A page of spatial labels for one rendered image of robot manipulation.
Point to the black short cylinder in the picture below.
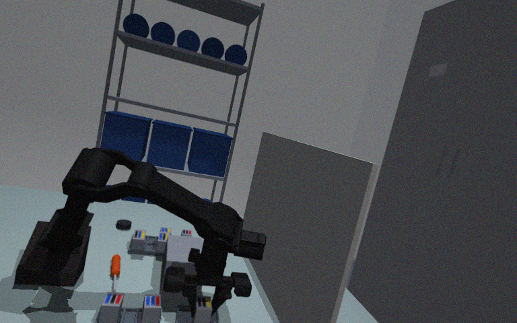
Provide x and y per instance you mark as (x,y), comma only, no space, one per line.
(123,224)

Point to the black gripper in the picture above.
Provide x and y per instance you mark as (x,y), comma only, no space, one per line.
(210,273)

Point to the grey wall panel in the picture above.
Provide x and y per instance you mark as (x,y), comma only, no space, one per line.
(310,203)

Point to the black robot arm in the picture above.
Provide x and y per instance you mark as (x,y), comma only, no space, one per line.
(218,224)

